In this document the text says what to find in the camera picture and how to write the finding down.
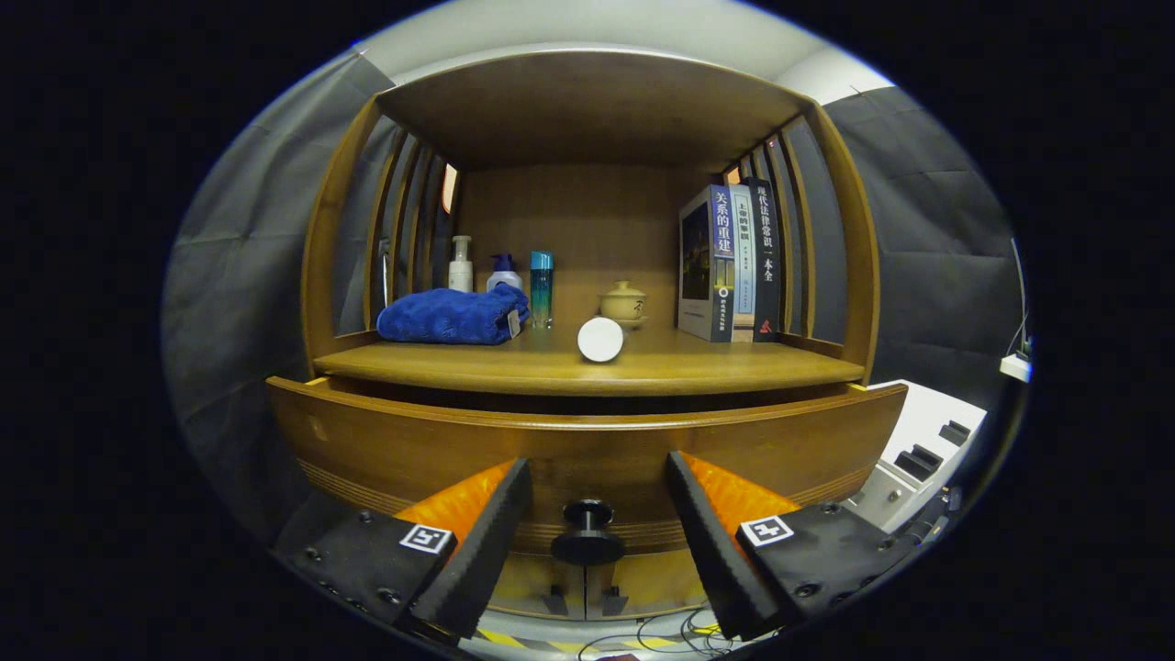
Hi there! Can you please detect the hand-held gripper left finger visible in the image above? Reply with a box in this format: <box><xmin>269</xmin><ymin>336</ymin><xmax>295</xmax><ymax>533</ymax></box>
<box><xmin>275</xmin><ymin>456</ymin><xmax>533</xmax><ymax>644</ymax></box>

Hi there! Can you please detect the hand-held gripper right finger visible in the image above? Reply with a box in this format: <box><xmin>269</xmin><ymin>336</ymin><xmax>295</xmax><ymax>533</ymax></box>
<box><xmin>665</xmin><ymin>450</ymin><xmax>919</xmax><ymax>642</ymax></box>

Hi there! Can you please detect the wooden drawer with black knob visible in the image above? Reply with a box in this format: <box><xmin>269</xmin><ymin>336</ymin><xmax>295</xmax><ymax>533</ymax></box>
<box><xmin>266</xmin><ymin>375</ymin><xmax>910</xmax><ymax>567</ymax></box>

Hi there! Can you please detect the white squeeze tube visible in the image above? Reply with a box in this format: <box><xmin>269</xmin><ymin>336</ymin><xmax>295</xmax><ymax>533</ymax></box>
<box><xmin>576</xmin><ymin>317</ymin><xmax>625</xmax><ymax>364</ymax></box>

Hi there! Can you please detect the wooden cabinet door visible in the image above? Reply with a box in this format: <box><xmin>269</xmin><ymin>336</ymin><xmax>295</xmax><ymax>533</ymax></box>
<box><xmin>586</xmin><ymin>549</ymin><xmax>712</xmax><ymax>618</ymax></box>
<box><xmin>487</xmin><ymin>551</ymin><xmax>588</xmax><ymax>618</ymax></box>

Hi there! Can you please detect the wooden countertop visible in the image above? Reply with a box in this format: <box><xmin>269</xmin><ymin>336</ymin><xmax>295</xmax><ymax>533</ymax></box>
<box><xmin>312</xmin><ymin>326</ymin><xmax>867</xmax><ymax>398</ymax></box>

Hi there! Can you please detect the white side cabinet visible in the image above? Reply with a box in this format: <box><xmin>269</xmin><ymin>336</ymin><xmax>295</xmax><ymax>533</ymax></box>
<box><xmin>840</xmin><ymin>379</ymin><xmax>989</xmax><ymax>535</ymax></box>

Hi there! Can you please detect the wooden cabinet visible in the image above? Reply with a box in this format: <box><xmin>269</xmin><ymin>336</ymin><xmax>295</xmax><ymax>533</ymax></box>
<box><xmin>301</xmin><ymin>50</ymin><xmax>882</xmax><ymax>621</ymax></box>

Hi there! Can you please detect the black electronic equipment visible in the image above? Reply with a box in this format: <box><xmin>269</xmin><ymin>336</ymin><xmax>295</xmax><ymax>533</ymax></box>
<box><xmin>904</xmin><ymin>485</ymin><xmax>965</xmax><ymax>552</ymax></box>

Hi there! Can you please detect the folded blue towel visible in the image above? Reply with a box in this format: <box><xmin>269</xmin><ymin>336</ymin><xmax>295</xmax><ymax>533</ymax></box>
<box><xmin>376</xmin><ymin>283</ymin><xmax>532</xmax><ymax>346</ymax></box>

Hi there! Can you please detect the beige lidded tea cup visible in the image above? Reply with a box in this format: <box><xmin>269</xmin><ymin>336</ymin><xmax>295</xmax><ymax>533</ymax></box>
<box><xmin>599</xmin><ymin>280</ymin><xmax>649</xmax><ymax>330</ymax></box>

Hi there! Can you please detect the clear blue bottle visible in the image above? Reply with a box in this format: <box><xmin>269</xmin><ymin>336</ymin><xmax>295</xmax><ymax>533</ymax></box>
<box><xmin>530</xmin><ymin>251</ymin><xmax>554</xmax><ymax>330</ymax></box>

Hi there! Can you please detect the white pump bottle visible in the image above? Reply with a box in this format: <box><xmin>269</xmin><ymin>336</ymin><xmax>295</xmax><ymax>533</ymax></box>
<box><xmin>448</xmin><ymin>235</ymin><xmax>475</xmax><ymax>294</ymax></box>

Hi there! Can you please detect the book with blue spine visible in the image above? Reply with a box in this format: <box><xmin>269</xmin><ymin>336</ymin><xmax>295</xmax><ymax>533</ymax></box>
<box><xmin>677</xmin><ymin>185</ymin><xmax>737</xmax><ymax>343</ymax></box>

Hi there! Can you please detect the book with pale spine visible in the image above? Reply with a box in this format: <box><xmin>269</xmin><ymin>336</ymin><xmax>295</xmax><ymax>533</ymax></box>
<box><xmin>730</xmin><ymin>184</ymin><xmax>758</xmax><ymax>342</ymax></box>

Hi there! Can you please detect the book with black spine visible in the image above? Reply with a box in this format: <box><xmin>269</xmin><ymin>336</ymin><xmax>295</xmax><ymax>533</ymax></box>
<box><xmin>748</xmin><ymin>177</ymin><xmax>783</xmax><ymax>342</ymax></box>

